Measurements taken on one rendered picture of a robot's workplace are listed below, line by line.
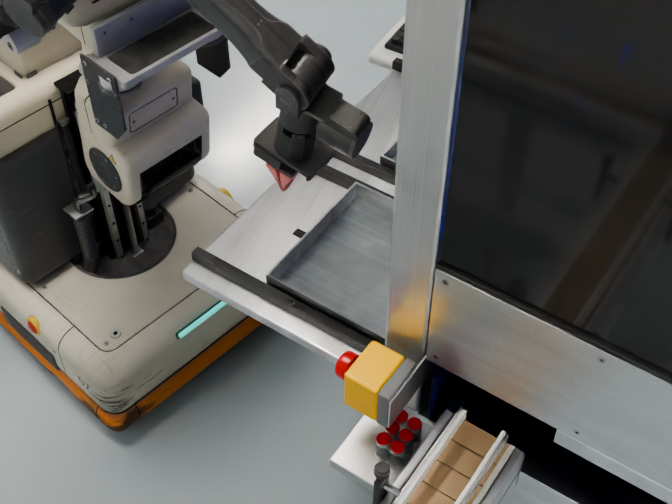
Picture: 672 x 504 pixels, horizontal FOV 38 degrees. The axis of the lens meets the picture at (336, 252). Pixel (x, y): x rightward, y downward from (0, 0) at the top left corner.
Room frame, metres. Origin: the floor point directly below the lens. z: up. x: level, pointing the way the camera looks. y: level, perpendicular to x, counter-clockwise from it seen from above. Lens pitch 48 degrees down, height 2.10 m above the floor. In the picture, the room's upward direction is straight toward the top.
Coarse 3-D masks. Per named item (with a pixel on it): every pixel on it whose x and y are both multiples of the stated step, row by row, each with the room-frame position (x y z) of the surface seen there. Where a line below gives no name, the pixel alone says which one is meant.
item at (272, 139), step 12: (276, 120) 1.10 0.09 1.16; (264, 132) 1.07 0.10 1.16; (276, 132) 1.05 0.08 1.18; (288, 132) 1.03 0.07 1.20; (312, 132) 1.03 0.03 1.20; (264, 144) 1.05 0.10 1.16; (276, 144) 1.04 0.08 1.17; (288, 144) 1.02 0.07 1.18; (300, 144) 1.02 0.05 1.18; (312, 144) 1.04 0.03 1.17; (324, 144) 1.06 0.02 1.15; (276, 156) 1.03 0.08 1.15; (288, 156) 1.02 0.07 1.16; (300, 156) 1.03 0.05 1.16; (312, 156) 1.04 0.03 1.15; (324, 156) 1.04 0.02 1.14; (300, 168) 1.01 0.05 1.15; (312, 168) 1.01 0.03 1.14
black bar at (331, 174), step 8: (320, 168) 1.28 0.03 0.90; (328, 168) 1.28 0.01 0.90; (320, 176) 1.27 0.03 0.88; (328, 176) 1.26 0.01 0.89; (336, 176) 1.25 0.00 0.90; (344, 176) 1.25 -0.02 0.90; (344, 184) 1.24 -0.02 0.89; (352, 184) 1.24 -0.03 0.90; (368, 184) 1.23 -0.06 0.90; (384, 192) 1.21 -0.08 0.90
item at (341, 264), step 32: (352, 192) 1.21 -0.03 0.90; (320, 224) 1.13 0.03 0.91; (352, 224) 1.15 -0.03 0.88; (384, 224) 1.15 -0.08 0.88; (288, 256) 1.06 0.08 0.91; (320, 256) 1.08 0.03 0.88; (352, 256) 1.08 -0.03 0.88; (384, 256) 1.08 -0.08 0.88; (288, 288) 0.99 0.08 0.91; (320, 288) 1.01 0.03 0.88; (352, 288) 1.01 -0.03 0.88; (384, 288) 1.01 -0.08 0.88; (352, 320) 0.92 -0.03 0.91; (384, 320) 0.95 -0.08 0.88
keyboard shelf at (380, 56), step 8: (400, 24) 1.85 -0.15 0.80; (392, 32) 1.82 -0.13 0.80; (384, 40) 1.79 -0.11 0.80; (376, 48) 1.76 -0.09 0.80; (384, 48) 1.76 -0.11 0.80; (368, 56) 1.74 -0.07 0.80; (376, 56) 1.73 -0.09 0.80; (384, 56) 1.73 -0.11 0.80; (392, 56) 1.73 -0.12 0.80; (400, 56) 1.73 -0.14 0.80; (376, 64) 1.73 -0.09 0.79; (384, 64) 1.72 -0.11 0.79
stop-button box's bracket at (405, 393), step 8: (424, 360) 0.77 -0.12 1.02; (416, 368) 0.75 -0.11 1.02; (424, 368) 0.77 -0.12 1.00; (416, 376) 0.75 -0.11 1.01; (424, 376) 0.77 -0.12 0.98; (408, 384) 0.73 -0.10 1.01; (416, 384) 0.75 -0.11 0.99; (400, 392) 0.72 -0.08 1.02; (408, 392) 0.74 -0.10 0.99; (392, 400) 0.70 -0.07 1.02; (400, 400) 0.72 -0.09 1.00; (408, 400) 0.74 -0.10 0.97; (392, 408) 0.70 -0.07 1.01; (400, 408) 0.72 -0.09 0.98; (392, 416) 0.70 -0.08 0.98
